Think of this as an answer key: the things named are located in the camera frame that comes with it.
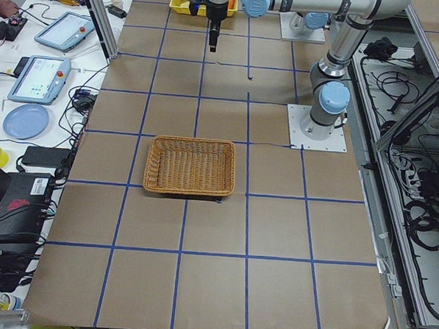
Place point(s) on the lower teach pendant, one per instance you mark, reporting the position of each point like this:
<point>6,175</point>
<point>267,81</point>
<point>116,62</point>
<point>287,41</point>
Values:
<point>41,80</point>

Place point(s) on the teach pendant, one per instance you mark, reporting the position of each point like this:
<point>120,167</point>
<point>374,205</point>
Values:
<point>41,80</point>
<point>66,32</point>

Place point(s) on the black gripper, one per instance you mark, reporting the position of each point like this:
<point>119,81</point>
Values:
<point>215,9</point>

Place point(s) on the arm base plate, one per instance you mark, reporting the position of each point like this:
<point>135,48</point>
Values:
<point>316,37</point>
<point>307,135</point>

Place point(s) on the black power adapter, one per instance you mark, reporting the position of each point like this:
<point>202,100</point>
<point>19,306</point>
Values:
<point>42,157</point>

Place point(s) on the upper teach pendant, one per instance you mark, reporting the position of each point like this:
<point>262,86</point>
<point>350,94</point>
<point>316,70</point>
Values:
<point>66,32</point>

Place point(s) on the brown wicker basket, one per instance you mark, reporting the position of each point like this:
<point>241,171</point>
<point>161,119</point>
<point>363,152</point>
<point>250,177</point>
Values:
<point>190,166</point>

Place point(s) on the yellow plastic tray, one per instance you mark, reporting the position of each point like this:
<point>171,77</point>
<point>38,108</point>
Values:
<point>182,7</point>

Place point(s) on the aluminium frame post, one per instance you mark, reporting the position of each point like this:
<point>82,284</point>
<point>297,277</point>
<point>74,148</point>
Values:
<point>103,29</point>

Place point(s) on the black computer box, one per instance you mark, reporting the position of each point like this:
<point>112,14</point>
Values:
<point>25,199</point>

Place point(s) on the orange toy carrot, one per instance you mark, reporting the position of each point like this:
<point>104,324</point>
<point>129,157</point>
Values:
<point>231,4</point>

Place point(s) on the blue plate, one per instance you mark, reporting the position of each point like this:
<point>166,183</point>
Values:
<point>26,121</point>

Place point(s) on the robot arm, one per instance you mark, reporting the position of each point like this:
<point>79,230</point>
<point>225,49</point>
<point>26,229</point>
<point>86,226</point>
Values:
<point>331,96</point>
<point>306,23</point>

